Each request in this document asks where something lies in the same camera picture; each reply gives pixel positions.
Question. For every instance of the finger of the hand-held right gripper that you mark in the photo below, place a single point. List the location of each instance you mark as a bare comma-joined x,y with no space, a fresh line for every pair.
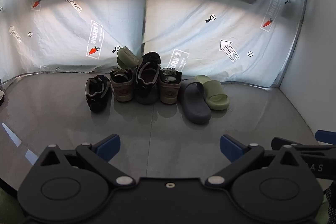
326,137
315,149

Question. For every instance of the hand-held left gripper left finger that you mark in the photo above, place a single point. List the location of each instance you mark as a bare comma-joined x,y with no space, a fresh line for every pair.
107,147

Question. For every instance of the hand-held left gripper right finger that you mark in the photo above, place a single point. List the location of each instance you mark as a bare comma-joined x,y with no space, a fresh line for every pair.
231,148

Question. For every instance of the black sneaker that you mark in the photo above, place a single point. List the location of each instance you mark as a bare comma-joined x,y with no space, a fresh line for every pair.
96,98
147,74

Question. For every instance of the green slide sandal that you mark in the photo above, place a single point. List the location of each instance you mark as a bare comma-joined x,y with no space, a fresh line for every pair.
126,57
216,98

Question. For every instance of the tan sneaker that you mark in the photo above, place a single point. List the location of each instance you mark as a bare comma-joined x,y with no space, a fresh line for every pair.
122,87
169,90

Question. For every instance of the white printed curtain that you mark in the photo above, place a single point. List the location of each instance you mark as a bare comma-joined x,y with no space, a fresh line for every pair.
183,29

